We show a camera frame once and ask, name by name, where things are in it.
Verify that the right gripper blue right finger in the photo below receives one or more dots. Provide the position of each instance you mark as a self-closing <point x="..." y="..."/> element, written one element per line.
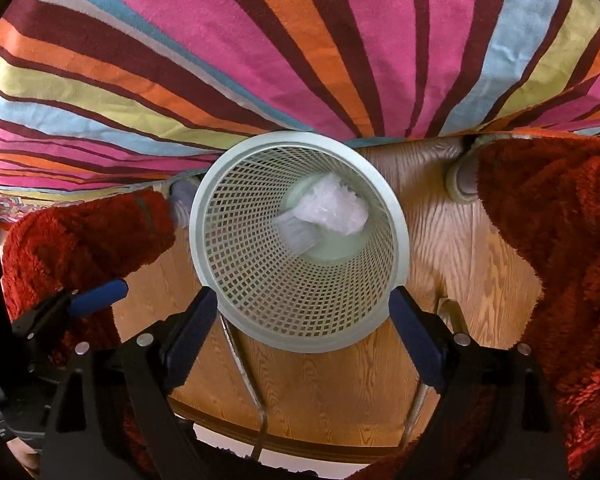
<point x="453" y="443"/>

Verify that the red fluffy rug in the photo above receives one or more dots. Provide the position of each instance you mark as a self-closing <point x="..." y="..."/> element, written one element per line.
<point x="543" y="195"/>

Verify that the striped colourful bed sheet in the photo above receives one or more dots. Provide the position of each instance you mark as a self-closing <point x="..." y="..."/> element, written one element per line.
<point x="99" y="97"/>

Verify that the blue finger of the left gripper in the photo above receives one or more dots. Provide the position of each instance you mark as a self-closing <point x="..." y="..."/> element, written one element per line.
<point x="56" y="314"/>

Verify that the white mesh waste basket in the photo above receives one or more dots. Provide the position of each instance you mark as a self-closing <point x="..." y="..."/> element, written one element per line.
<point x="294" y="303"/>

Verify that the bed foot leg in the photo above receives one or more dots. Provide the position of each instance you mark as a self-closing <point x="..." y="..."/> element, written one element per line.
<point x="461" y="179"/>

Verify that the metal chair leg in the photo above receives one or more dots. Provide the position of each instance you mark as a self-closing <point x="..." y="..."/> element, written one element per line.
<point x="231" y="334"/>

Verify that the person left hand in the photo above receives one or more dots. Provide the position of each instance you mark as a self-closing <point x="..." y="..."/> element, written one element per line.
<point x="26" y="456"/>

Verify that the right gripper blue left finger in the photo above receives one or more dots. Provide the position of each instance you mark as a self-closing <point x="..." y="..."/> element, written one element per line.
<point x="156" y="362"/>

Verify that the white plastic bag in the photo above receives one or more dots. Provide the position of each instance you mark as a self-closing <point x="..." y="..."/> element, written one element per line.
<point x="323" y="218"/>

